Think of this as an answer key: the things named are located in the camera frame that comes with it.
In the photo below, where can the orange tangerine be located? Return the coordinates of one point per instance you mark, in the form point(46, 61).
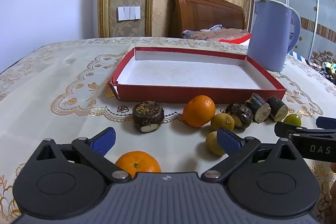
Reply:
point(136, 163)
point(198, 111)

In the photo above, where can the green tomato with stem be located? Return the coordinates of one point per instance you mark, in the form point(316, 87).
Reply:
point(211, 144)

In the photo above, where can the embroidered cream tablecloth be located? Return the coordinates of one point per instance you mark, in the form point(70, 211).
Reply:
point(52, 87)

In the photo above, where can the small dark water chestnut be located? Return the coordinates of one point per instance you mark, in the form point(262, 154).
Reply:
point(240, 112)

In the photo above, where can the blue electric kettle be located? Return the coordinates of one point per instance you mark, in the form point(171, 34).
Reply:
point(267, 35)

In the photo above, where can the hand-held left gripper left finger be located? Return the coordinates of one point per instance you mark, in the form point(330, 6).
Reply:
point(103, 141)

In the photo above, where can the yellow green lime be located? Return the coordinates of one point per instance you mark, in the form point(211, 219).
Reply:
point(221, 121)

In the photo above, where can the folded clothes on bed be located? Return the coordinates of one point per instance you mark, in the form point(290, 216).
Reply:
point(210, 34)

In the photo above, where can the wooden bed headboard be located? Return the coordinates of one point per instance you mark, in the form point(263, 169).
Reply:
point(204, 11)

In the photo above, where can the red cardboard box tray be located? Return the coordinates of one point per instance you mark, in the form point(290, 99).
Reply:
point(189, 74)

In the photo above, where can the dark patterned cloth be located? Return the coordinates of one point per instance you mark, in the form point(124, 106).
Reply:
point(323, 71)

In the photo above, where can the dark sugarcane piece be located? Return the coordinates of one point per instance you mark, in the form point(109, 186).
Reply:
point(277, 108)
point(258, 108)

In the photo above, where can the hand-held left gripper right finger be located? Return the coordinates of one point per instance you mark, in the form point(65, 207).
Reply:
point(228, 141)

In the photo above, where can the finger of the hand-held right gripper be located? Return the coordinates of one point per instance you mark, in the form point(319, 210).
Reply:
point(326, 123)
point(283, 129)

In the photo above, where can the person's right hand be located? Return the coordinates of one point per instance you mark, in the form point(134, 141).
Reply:
point(334, 200)

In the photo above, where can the white light switch panel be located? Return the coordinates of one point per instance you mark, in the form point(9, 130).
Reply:
point(128, 13)

